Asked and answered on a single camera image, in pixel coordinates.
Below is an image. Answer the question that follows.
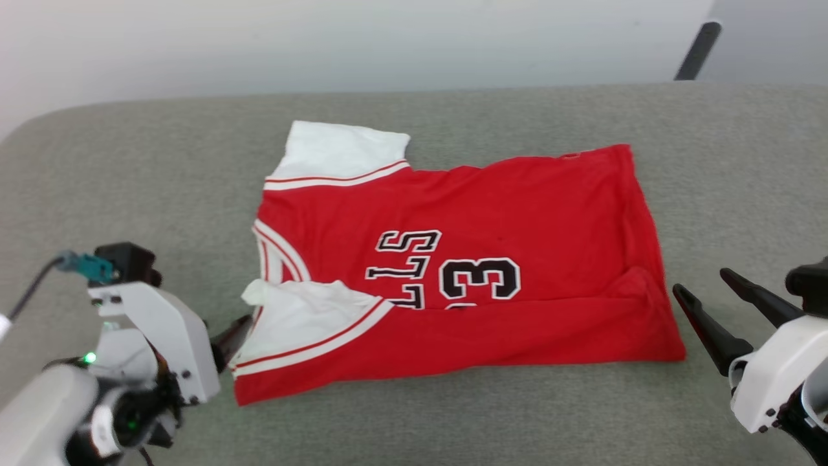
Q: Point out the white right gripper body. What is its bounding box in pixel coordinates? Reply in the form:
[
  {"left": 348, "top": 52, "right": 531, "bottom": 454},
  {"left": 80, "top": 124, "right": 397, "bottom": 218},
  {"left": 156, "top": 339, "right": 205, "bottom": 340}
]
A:
[{"left": 729, "top": 315, "right": 828, "bottom": 435}]

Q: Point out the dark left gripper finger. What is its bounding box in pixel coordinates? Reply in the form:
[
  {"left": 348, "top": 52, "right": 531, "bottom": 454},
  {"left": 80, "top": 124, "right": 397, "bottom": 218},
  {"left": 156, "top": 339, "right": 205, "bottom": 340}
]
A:
[{"left": 210, "top": 315, "right": 254, "bottom": 374}]

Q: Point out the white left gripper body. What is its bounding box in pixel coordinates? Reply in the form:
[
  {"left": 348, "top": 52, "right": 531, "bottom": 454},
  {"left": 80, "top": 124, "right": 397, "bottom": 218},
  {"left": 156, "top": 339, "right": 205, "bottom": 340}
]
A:
[{"left": 87, "top": 280, "right": 223, "bottom": 406}]

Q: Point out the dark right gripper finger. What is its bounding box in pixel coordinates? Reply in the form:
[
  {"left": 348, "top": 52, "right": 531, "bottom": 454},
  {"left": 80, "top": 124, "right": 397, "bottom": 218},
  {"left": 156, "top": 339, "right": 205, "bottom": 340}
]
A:
[
  {"left": 719, "top": 267, "right": 807, "bottom": 329},
  {"left": 672, "top": 283, "right": 755, "bottom": 377}
]

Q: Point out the red and white basketball jersey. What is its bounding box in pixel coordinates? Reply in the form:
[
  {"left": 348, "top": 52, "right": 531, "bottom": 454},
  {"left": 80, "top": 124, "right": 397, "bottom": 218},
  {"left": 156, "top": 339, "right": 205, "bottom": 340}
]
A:
[{"left": 232, "top": 120, "right": 687, "bottom": 407}]

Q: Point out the black slanted pole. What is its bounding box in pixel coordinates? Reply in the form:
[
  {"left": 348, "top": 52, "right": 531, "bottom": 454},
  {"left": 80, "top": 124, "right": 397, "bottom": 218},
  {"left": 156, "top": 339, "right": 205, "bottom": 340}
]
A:
[{"left": 673, "top": 21, "right": 723, "bottom": 82}]

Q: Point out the large grey leaning board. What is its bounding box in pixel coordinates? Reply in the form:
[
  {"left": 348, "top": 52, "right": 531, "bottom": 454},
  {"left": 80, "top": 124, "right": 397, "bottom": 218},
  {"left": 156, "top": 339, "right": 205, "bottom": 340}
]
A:
[{"left": 702, "top": 0, "right": 828, "bottom": 85}]

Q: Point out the black cable with teal plug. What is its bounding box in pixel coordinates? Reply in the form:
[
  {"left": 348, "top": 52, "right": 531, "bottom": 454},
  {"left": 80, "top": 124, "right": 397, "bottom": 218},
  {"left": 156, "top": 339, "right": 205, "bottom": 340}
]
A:
[{"left": 6, "top": 251, "right": 117, "bottom": 321}]

